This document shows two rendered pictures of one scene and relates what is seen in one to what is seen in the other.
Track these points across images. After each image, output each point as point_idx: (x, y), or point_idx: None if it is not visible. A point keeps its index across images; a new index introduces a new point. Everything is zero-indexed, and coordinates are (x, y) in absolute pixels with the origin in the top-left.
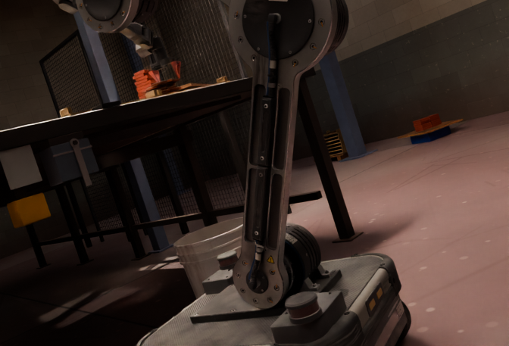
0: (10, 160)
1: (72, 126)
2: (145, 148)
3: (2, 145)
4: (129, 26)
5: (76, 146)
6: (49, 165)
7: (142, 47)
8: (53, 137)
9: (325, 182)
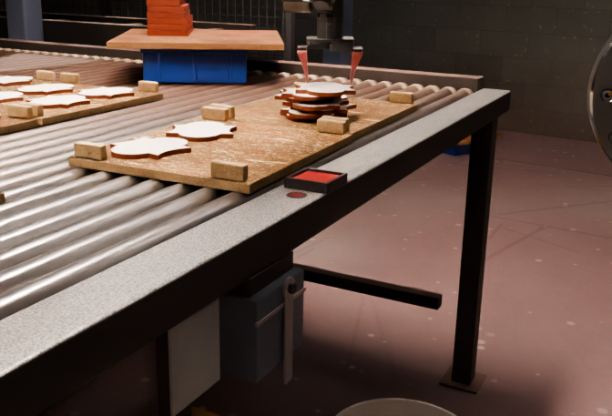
0: (186, 340)
1: (284, 240)
2: None
3: (185, 309)
4: None
5: (290, 296)
6: (224, 330)
7: (316, 5)
8: (256, 272)
9: (466, 291)
